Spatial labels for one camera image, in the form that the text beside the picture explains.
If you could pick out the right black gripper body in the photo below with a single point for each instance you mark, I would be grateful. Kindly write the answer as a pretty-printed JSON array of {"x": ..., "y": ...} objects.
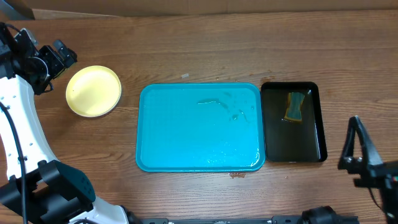
[{"x": 359, "y": 163}]

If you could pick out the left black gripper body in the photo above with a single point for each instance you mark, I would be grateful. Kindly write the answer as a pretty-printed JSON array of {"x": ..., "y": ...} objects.
[{"x": 50, "y": 66}]

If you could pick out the light green plate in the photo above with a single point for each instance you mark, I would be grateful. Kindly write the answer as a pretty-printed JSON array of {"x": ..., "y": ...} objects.
[{"x": 93, "y": 91}]

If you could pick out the yellow green scrub sponge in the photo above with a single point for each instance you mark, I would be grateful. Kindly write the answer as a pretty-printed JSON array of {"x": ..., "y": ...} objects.
[{"x": 293, "y": 111}]

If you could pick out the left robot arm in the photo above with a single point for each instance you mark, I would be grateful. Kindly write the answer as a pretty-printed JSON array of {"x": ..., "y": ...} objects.
[{"x": 40, "y": 188}]

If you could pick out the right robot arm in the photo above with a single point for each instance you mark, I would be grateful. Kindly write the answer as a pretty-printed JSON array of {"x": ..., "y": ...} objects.
[{"x": 360, "y": 156}]

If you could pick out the black rectangular water tray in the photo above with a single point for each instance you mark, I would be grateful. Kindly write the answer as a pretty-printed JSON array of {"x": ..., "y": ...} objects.
[{"x": 287, "y": 141}]

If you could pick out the teal plastic tray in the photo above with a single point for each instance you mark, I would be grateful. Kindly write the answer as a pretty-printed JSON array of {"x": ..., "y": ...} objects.
[{"x": 200, "y": 127}]

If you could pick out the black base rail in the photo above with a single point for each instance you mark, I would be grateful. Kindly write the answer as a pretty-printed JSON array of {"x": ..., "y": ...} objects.
[{"x": 278, "y": 219}]

